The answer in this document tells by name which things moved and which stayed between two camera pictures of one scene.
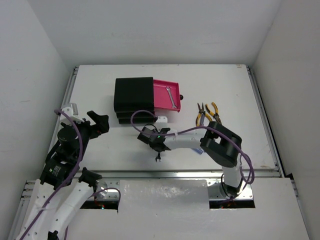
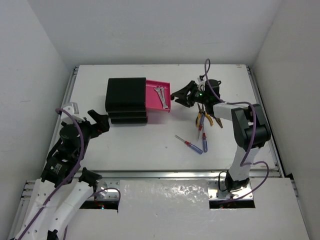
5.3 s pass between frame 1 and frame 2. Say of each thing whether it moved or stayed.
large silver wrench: moved
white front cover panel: stayed
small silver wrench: moved
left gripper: stayed
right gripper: moved
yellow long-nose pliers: stayed
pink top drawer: moved
